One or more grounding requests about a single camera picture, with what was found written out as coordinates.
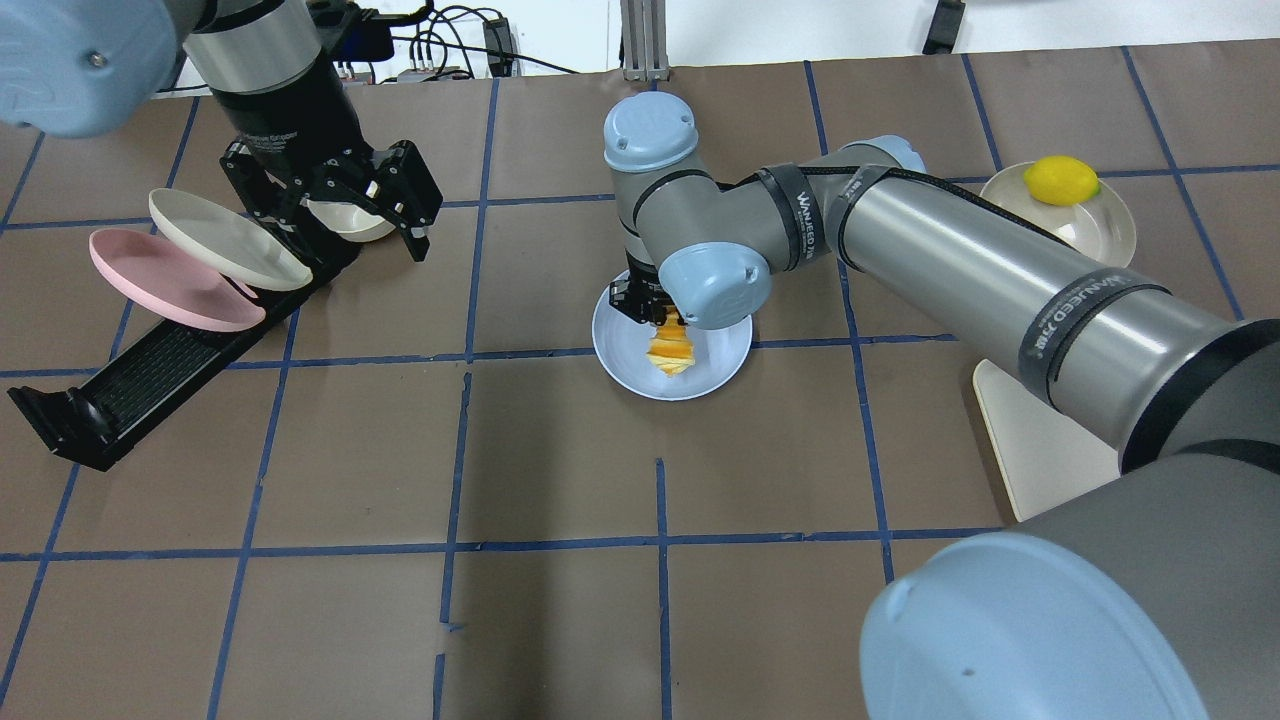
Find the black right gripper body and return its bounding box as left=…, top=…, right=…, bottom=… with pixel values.
left=608, top=263, right=681, bottom=327

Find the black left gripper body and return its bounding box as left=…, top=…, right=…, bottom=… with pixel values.
left=212, top=60, right=376, bottom=202

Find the blue plate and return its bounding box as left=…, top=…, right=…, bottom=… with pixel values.
left=593, top=268, right=753, bottom=402

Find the orange striped bread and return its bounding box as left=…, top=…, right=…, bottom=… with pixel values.
left=645, top=306, right=696, bottom=377

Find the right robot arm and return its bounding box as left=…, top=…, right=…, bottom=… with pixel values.
left=603, top=91, right=1277, bottom=719

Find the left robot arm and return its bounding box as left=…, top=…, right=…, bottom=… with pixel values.
left=1, top=1, right=443, bottom=261

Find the cream white plate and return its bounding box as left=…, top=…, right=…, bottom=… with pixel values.
left=148, top=188, right=314, bottom=292

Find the pink plate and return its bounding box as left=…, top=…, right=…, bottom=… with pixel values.
left=90, top=228, right=266, bottom=333

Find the white shallow bowl plate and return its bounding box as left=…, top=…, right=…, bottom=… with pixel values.
left=980, top=161, right=1137, bottom=266

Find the small white bowl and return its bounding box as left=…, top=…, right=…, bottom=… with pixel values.
left=303, top=200, right=396, bottom=243

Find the black dish rack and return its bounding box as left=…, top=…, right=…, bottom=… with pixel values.
left=6, top=233, right=358, bottom=471

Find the white rectangular tray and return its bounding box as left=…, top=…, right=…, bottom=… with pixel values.
left=972, top=360, right=1120, bottom=521

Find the yellow lemon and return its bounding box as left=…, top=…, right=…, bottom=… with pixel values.
left=1021, top=155, right=1102, bottom=208

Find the aluminium frame post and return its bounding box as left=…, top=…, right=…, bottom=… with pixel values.
left=620, top=0, right=671, bottom=82

